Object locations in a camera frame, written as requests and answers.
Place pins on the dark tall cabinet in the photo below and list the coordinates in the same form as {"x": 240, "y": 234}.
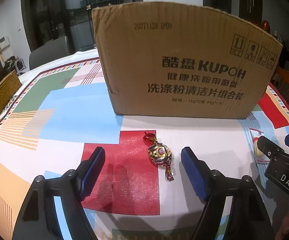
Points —
{"x": 247, "y": 0}

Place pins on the brown cardboard box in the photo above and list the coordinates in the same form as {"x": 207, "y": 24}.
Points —
{"x": 184, "y": 55}

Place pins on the red gold twisted candy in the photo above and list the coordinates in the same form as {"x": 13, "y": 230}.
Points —
{"x": 159, "y": 152}

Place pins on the dark framed glass sliding door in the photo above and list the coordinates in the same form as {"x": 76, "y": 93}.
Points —
{"x": 72, "y": 12}

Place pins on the clear yellow cake packet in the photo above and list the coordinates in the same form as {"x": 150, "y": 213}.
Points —
{"x": 255, "y": 146}

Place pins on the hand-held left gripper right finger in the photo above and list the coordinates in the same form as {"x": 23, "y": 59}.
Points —
{"x": 193, "y": 172}

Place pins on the grey upholstered dining chair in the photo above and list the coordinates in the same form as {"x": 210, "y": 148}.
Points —
{"x": 49, "y": 53}

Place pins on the colourful geometric tablecloth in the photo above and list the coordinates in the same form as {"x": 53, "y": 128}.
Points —
{"x": 59, "y": 115}

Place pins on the white wall intercom panel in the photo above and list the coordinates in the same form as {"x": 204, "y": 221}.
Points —
{"x": 4, "y": 42}

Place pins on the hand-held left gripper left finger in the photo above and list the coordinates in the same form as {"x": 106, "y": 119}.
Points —
{"x": 92, "y": 172}

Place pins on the woven rattan tissue box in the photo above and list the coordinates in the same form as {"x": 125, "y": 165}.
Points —
{"x": 2, "y": 97}

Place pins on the red foil balloons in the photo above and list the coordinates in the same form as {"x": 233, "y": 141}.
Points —
{"x": 267, "y": 26}

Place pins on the white cube shelf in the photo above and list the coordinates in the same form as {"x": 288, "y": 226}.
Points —
{"x": 15, "y": 65}

